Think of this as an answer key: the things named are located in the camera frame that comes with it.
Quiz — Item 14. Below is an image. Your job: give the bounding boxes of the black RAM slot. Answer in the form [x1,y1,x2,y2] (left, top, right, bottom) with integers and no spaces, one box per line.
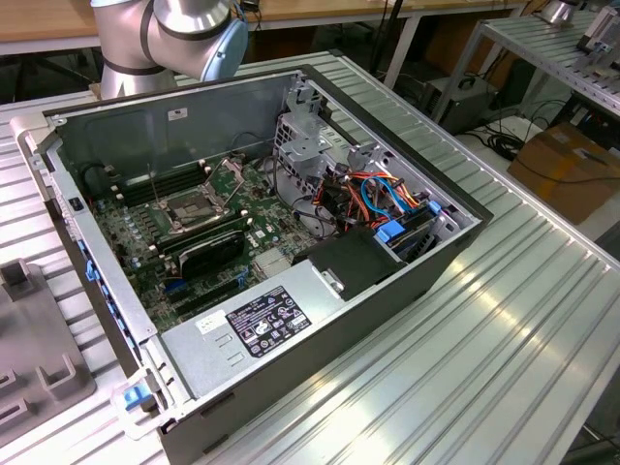
[118,174,211,200]
[120,180,212,205]
[153,216,251,247]
[113,161,207,188]
[157,222,253,256]
[115,168,209,194]

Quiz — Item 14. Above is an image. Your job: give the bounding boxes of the black expansion slot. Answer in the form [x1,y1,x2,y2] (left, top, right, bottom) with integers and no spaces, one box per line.
[172,290,234,320]
[167,276,244,304]

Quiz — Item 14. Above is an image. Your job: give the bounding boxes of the CPU socket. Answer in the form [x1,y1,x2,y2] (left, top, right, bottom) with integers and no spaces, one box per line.
[152,186,234,234]

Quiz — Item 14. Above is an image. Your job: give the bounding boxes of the green motherboard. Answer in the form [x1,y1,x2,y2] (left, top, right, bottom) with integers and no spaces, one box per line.
[90,154,341,336]

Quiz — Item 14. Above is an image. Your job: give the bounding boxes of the silver chipset heatsink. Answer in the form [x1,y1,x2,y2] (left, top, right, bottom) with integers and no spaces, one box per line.
[250,250,293,273]

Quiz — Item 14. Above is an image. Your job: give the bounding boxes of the blue disk carrier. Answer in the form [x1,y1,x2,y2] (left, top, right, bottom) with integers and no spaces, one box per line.
[374,206,440,264]

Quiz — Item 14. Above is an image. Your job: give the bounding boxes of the grey metal drive cage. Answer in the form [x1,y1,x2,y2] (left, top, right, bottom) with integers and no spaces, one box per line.
[272,72,370,229]

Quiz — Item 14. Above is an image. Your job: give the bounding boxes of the black graphics card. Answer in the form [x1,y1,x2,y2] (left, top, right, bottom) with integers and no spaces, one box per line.
[175,229,247,283]

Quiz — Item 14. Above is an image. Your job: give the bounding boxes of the open black PC case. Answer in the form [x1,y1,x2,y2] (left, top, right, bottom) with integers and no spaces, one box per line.
[9,62,496,465]

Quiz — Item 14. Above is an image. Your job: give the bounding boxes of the thin metal locking lever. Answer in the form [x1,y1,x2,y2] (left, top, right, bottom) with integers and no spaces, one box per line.
[145,163,162,207]

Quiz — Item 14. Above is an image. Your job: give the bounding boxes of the silver power supply box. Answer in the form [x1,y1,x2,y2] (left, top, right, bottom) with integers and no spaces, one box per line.
[161,259,351,401]

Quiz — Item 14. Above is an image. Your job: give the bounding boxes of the grey control box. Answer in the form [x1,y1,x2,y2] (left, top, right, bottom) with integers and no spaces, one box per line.
[424,72,501,138]

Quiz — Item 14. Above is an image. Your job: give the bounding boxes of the blue case latch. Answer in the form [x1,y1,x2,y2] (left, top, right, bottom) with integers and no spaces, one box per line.
[122,384,155,414]

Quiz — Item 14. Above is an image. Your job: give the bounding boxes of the brown cardboard box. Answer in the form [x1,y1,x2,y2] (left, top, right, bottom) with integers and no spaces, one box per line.
[506,120,620,227]

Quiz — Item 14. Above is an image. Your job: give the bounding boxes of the grey parts rack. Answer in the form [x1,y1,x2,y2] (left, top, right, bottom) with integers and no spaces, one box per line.
[0,258,99,437]

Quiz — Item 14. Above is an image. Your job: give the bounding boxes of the metal slat side table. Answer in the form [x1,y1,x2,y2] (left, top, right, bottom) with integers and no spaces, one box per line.
[430,4,620,125]

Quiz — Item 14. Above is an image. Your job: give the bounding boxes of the grey device with blue clip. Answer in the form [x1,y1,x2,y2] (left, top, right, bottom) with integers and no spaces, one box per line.
[574,4,620,65]

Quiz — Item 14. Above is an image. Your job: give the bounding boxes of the orange wire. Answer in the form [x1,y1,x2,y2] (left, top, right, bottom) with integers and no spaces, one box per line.
[337,169,423,230]

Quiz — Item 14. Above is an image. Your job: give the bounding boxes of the blue wire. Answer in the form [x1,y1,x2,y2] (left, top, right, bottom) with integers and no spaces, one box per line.
[359,175,420,215]

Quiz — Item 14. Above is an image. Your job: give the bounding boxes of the metal socket cover frame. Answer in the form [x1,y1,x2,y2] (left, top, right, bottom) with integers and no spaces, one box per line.
[204,157,249,215]

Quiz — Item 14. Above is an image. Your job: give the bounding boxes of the black floor cables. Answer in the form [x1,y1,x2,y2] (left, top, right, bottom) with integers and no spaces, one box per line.
[477,96,537,162]

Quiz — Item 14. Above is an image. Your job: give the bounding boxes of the wooden desk white frame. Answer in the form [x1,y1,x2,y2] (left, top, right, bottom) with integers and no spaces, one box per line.
[0,0,534,57]

